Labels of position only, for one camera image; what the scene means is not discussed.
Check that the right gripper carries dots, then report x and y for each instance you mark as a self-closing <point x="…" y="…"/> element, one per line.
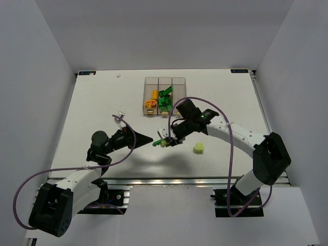
<point x="171" y="138"/>

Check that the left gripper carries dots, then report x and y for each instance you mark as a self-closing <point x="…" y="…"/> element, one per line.
<point x="130" y="138"/>

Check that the green lego plate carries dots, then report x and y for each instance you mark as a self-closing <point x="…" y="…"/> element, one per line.
<point x="156" y="143"/>

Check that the green 2x3 lego brick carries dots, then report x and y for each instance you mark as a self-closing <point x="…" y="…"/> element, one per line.
<point x="168" y="101"/>

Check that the green 2x2 lego brick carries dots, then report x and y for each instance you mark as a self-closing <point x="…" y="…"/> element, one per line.
<point x="162" y="102"/>

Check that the green long lego brick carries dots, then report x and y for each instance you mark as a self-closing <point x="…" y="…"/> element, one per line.
<point x="165" y="92"/>

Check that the yellow lego brick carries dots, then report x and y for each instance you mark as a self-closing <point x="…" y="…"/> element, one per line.
<point x="154" y="95"/>

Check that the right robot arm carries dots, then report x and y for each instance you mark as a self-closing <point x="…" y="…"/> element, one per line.
<point x="268" y="152"/>

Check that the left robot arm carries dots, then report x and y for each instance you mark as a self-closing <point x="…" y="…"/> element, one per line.
<point x="57" y="203"/>

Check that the light green sloped lego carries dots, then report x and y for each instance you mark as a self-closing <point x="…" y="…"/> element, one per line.
<point x="198" y="148"/>

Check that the left clear container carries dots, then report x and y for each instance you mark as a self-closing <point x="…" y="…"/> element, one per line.
<point x="151" y="83"/>

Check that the clear container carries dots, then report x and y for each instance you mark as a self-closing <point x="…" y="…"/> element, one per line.
<point x="164" y="83"/>
<point x="179" y="89"/>
<point x="151" y="83"/>

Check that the middle clear container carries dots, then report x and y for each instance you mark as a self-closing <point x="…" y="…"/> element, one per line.
<point x="164" y="83"/>

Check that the right clear container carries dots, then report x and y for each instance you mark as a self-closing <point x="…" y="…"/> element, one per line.
<point x="179" y="89"/>

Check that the left blue label sticker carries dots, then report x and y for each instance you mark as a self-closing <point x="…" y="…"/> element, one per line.
<point x="86" y="73"/>

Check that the blue label sticker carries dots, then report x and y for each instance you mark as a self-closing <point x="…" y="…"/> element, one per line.
<point x="239" y="70"/>
<point x="86" y="73"/>

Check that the right blue label sticker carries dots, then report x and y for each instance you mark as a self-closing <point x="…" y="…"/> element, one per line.
<point x="239" y="70"/>

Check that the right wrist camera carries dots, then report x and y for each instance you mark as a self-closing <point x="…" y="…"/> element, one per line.
<point x="163" y="133"/>

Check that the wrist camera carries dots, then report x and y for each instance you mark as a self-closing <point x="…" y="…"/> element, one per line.
<point x="118" y="119"/>
<point x="163" y="133"/>

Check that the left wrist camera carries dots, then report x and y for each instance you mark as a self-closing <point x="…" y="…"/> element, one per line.
<point x="118" y="119"/>

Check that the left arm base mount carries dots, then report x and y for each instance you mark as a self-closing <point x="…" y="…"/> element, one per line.
<point x="111" y="200"/>

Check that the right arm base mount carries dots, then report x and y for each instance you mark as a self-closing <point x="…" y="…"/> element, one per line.
<point x="219" y="197"/>

